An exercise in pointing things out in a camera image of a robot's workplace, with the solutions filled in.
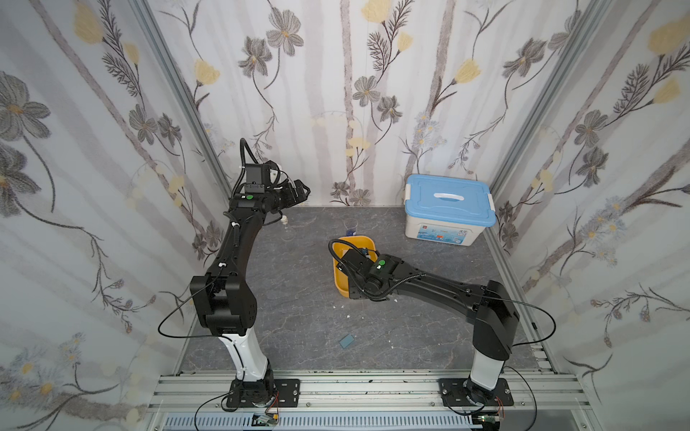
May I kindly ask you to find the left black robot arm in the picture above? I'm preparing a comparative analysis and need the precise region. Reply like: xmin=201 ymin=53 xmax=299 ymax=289
xmin=189 ymin=138 xmax=311 ymax=411

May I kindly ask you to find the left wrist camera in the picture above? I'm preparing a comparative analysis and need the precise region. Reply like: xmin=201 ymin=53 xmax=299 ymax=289
xmin=244 ymin=161 xmax=280 ymax=194

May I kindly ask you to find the teal eraser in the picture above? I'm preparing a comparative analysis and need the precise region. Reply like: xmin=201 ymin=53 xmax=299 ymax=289
xmin=339 ymin=334 xmax=356 ymax=349

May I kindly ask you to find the white perforated cable duct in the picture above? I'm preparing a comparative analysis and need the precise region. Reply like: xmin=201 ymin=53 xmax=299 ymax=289
xmin=158 ymin=411 xmax=482 ymax=430

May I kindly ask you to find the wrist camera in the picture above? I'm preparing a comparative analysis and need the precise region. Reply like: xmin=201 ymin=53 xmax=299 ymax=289
xmin=244 ymin=161 xmax=280 ymax=194
xmin=341 ymin=249 xmax=376 ymax=278

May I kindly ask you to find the blue lid storage box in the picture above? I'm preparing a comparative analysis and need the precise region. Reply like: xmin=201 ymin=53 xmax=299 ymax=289
xmin=404 ymin=174 xmax=497 ymax=246

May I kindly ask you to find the aluminium frame rail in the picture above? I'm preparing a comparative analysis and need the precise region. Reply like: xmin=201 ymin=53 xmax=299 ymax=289
xmin=147 ymin=370 xmax=592 ymax=413

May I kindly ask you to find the glass flask with stopper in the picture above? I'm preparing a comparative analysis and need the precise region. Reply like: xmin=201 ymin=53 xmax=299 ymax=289
xmin=280 ymin=215 xmax=296 ymax=242

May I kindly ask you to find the small circuit board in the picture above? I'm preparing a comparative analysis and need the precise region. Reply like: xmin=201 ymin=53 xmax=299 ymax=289
xmin=252 ymin=413 xmax=280 ymax=427

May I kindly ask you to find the yellow plastic storage tray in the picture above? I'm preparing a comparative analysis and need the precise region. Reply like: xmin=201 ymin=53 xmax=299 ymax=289
xmin=332 ymin=235 xmax=377 ymax=300

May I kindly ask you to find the clear beaker blue base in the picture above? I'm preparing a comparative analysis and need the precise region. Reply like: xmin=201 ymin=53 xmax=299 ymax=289
xmin=343 ymin=217 xmax=359 ymax=237

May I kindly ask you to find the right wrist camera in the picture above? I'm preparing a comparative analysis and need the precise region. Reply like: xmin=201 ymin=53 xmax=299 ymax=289
xmin=341 ymin=249 xmax=376 ymax=278

